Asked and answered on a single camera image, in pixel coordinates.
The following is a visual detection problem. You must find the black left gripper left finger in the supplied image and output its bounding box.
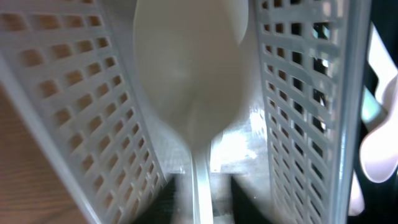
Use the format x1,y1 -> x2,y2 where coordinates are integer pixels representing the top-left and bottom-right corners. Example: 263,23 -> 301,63
132,177 -> 177,224

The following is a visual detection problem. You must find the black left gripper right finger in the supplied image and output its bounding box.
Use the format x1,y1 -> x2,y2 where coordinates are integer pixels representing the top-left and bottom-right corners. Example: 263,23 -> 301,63
230,175 -> 272,224

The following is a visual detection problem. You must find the white plastic spoon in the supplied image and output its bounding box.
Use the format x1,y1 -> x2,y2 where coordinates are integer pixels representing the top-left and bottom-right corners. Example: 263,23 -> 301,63
133,0 -> 249,223

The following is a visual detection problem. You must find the clear perforated plastic basket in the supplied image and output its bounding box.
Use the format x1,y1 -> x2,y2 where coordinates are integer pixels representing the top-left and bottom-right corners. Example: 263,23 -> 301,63
1,0 -> 372,223

